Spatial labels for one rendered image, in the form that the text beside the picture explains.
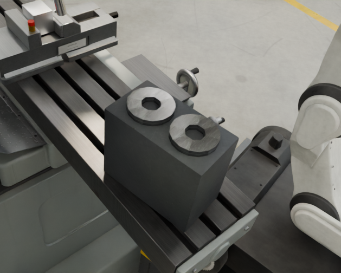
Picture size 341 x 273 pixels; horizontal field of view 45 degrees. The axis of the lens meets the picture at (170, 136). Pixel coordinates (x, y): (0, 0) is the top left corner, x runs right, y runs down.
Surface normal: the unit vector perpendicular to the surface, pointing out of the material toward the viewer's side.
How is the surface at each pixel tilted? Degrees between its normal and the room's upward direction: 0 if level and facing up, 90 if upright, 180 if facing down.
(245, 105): 0
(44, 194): 90
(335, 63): 90
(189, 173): 90
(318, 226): 90
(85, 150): 0
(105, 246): 0
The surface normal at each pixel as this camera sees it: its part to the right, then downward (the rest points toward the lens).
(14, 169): 0.65, 0.62
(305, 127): -0.62, 0.52
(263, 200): 0.12, -0.67
